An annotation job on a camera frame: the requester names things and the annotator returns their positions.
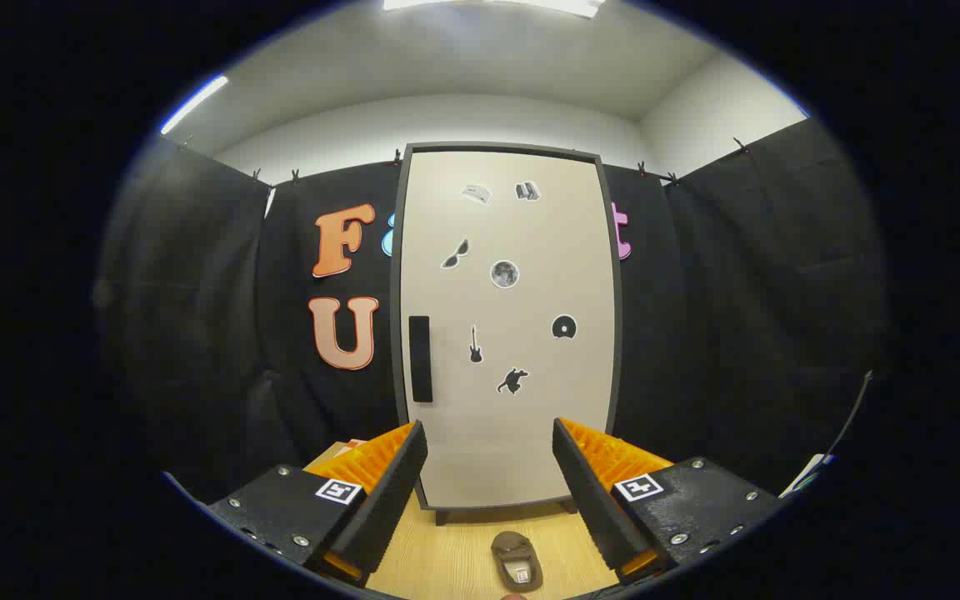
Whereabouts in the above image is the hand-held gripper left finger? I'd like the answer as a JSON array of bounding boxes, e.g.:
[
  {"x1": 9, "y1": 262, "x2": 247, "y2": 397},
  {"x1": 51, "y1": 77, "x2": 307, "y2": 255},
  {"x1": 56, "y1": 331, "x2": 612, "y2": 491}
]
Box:
[{"x1": 207, "y1": 419, "x2": 429, "y2": 586}]

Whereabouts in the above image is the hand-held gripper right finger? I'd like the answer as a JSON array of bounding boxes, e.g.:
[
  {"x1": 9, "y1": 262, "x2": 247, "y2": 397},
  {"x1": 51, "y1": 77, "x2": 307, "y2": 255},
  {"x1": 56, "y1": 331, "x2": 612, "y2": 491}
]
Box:
[{"x1": 552, "y1": 417, "x2": 787, "y2": 583}]

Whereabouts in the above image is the narrow ceiling light strip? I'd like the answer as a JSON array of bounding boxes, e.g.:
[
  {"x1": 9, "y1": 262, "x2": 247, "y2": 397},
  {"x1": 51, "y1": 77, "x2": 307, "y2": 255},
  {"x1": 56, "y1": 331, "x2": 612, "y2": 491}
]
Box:
[{"x1": 160, "y1": 74, "x2": 230, "y2": 136}]

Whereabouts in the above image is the black door handle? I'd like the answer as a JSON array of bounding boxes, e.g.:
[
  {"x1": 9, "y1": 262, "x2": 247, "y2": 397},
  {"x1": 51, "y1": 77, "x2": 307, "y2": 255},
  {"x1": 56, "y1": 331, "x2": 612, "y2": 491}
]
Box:
[{"x1": 409, "y1": 316, "x2": 433, "y2": 404}]

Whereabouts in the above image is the black backdrop cloth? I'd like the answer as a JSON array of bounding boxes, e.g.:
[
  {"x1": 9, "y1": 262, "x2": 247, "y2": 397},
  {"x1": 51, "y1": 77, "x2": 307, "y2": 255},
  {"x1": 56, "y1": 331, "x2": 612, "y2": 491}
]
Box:
[{"x1": 97, "y1": 117, "x2": 889, "y2": 501}]

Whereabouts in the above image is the long ceiling light panel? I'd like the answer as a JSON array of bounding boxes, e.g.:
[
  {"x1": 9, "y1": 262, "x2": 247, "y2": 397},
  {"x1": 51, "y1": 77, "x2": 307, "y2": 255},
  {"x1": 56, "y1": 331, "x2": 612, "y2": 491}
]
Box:
[{"x1": 382, "y1": 0, "x2": 606, "y2": 19}]

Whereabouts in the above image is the brown fuzzy shoe with bow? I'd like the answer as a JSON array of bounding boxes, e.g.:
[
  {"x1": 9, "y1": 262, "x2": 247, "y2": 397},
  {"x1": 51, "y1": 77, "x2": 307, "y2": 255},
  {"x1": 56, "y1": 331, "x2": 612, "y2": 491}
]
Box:
[{"x1": 491, "y1": 531, "x2": 544, "y2": 594}]

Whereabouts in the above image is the white shoe cabinet door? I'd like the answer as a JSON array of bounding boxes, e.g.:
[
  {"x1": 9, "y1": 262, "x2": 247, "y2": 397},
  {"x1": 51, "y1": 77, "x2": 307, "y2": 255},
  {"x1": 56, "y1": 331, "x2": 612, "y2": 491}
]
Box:
[{"x1": 401, "y1": 150, "x2": 616, "y2": 509}]

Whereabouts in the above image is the dark grey shoe cabinet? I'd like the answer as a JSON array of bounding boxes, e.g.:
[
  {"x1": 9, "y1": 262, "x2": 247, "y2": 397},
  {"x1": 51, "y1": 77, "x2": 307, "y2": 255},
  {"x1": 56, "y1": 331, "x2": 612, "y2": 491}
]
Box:
[{"x1": 390, "y1": 142, "x2": 624, "y2": 526}]

